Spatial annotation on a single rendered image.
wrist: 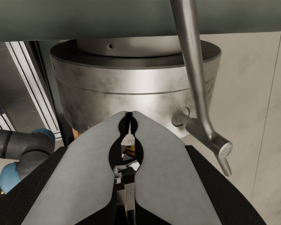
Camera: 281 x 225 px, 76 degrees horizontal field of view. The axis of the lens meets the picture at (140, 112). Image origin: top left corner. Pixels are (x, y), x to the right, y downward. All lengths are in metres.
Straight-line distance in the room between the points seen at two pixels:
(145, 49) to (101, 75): 0.07
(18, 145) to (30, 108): 0.88
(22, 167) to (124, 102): 0.33
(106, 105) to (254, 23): 0.22
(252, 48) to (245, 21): 1.84
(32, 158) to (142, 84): 0.37
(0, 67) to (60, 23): 1.18
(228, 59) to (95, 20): 1.81
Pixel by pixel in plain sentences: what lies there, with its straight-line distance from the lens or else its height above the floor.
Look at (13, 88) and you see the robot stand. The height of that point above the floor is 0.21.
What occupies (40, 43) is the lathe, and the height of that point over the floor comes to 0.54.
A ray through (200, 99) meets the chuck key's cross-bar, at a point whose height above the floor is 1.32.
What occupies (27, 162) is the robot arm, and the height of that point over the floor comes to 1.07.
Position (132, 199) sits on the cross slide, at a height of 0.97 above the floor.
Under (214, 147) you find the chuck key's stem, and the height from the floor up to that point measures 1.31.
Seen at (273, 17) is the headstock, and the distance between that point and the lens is 0.30.
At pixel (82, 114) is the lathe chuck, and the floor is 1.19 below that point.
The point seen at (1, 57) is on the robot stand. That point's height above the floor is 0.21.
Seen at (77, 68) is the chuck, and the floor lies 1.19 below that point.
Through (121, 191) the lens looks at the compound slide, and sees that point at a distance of 0.72.
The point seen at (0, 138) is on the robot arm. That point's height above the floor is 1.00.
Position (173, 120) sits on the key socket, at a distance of 0.28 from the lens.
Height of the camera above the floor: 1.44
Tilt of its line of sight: 56 degrees down
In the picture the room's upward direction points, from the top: 151 degrees clockwise
